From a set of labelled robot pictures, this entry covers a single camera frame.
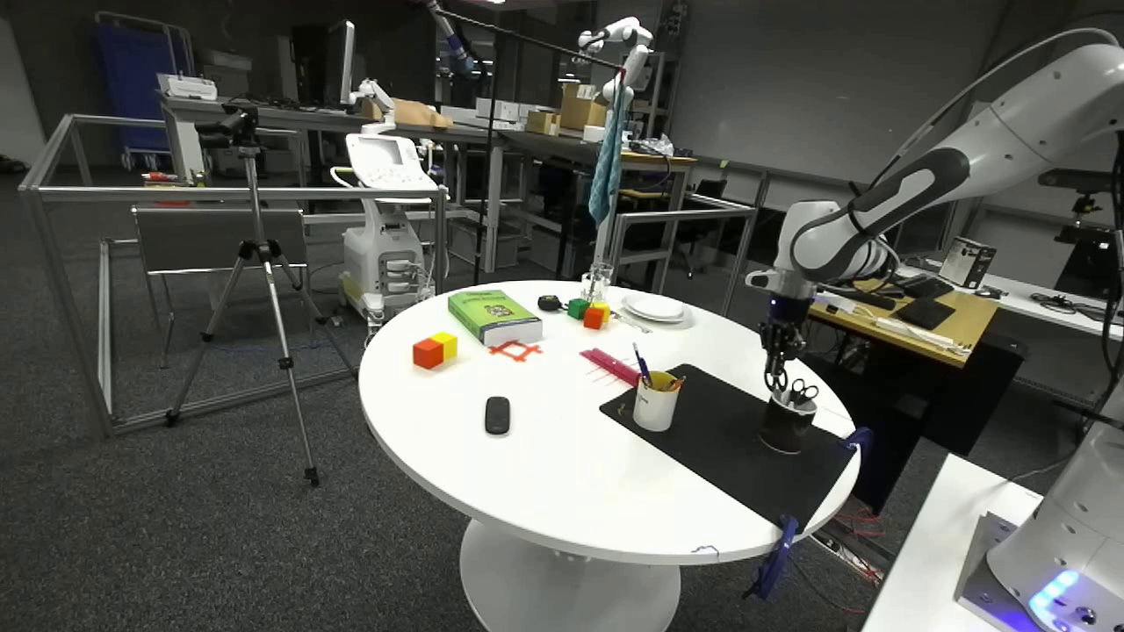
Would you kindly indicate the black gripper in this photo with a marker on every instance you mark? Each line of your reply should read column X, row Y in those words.
column 779, row 339

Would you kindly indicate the metal frame table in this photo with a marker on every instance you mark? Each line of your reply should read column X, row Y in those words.
column 181, row 235

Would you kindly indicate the green book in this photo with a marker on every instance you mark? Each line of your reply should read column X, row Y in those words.
column 493, row 319

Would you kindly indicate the white plates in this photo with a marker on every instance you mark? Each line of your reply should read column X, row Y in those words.
column 655, row 312

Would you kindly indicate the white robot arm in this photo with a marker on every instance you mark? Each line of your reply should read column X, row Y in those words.
column 1018, row 134

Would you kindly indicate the black cup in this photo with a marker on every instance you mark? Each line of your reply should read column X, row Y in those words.
column 784, row 429

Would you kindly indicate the red cube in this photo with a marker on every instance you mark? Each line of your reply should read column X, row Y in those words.
column 427, row 353

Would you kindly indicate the orange plastic frame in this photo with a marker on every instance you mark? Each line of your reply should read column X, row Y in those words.
column 515, row 350

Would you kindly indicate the wooden side desk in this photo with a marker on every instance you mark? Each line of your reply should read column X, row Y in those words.
column 909, row 368

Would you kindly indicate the green block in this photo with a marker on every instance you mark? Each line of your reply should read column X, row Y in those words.
column 576, row 307

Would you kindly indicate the round white table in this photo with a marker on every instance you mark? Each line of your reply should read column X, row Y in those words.
column 573, row 525

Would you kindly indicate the black computer mouse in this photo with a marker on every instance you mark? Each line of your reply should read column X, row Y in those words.
column 497, row 416

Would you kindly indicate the white medical machine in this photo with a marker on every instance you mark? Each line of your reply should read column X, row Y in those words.
column 384, row 263

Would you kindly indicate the orange block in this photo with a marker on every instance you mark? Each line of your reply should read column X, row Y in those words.
column 596, row 319

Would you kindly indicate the white pen mug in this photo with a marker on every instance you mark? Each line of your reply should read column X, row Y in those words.
column 655, row 403

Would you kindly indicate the black mat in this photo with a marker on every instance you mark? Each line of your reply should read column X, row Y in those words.
column 720, row 435

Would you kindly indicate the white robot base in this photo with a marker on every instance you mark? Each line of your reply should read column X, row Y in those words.
column 1063, row 571

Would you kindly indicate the yellow cube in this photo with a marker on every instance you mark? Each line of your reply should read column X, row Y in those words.
column 446, row 343

